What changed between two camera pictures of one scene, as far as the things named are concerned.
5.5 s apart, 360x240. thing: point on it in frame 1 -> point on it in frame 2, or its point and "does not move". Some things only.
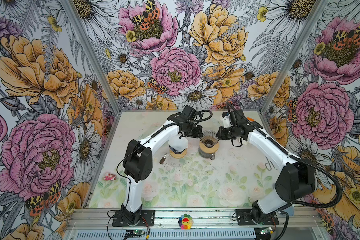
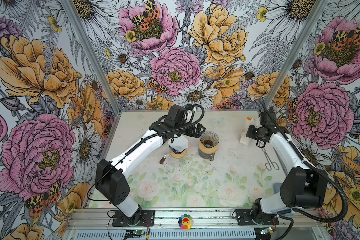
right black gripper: [221, 133] -> [249, 133]
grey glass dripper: [209, 138] does not move
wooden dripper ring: [207, 150] does not move
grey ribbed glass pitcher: [207, 155] does not move
